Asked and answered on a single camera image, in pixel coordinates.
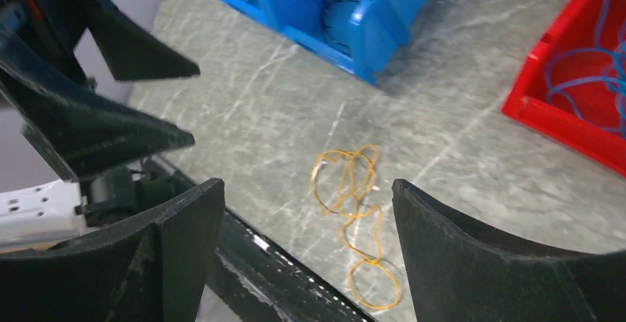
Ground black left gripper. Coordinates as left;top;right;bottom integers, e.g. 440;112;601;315
1;28;195;227

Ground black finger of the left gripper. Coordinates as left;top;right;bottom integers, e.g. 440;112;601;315
34;0;200;81

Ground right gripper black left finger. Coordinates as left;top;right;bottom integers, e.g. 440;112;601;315
1;178;225;321

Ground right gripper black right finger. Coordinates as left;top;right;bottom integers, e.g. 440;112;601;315
393;179;625;322

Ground yellow blue black wires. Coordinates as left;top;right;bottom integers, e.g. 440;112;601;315
309;144;402;311

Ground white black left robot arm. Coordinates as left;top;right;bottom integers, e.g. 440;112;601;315
1;0;199;252

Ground red plastic bin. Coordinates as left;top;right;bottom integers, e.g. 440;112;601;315
502;0;625;174

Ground blue double plastic bin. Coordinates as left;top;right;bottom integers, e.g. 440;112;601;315
220;0;427;84

